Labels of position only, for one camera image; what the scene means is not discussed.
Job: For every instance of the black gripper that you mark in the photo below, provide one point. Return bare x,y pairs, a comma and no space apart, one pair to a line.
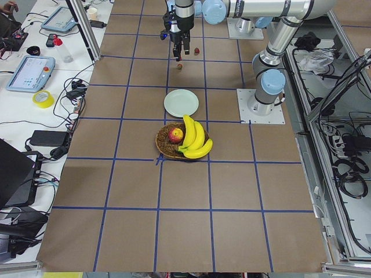
180,36

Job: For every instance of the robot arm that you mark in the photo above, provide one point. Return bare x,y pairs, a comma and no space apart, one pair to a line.
270,81
215,12

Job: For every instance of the light green plate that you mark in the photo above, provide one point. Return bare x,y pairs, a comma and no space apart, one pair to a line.
181,102

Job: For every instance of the top strawberry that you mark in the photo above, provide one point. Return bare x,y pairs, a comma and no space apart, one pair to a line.
196,51

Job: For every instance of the red apple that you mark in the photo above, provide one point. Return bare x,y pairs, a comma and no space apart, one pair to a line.
175,135

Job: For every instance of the paper cup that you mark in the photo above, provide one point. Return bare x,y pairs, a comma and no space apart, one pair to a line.
92,13

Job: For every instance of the yellow banana bunch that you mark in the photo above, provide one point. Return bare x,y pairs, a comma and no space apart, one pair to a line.
194,145

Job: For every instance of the wicker basket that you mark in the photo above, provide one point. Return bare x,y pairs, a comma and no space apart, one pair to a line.
168,148

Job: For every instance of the clear plastic bottle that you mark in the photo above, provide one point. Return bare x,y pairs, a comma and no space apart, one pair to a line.
62,50

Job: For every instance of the far teach pendant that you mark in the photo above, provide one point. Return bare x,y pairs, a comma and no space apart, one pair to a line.
60,21

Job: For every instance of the teach pendant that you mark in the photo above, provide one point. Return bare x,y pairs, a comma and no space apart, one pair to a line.
32,74
60,21

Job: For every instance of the yellow tape roll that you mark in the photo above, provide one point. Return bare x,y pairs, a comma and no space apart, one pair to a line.
43,99

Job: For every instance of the near teach pendant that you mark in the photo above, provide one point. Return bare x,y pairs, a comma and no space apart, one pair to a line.
32,74

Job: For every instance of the black power brick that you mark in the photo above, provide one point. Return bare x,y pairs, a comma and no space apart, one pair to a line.
46,138

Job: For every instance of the black laptop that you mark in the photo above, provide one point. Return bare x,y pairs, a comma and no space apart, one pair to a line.
19,173

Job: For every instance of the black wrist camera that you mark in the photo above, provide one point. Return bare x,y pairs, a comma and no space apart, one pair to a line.
167,21

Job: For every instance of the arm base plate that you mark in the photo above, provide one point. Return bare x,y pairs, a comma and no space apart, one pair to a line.
243,29
253,112

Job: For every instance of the aluminium frame post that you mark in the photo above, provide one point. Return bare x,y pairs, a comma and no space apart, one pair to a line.
81,19

